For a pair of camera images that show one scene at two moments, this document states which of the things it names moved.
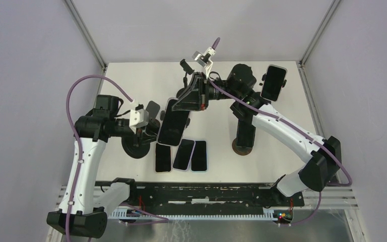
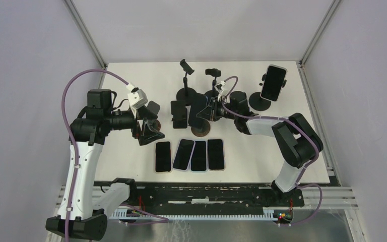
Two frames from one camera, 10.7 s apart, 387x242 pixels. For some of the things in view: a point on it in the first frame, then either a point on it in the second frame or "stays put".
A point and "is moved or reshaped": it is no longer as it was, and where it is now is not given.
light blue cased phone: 199,163 stays put
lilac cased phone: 183,156 stays put
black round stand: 129,147 is moved or reshaped
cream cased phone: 163,164 stays put
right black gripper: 198,95 → 209,112
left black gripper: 148,133 stays put
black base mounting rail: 207,196 stays put
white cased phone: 173,124 → 216,157
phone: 273,82 stays put
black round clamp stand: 188,70 stays put
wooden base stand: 242,150 → 200,127
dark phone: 245,134 → 198,103
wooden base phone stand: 153,109 stays put
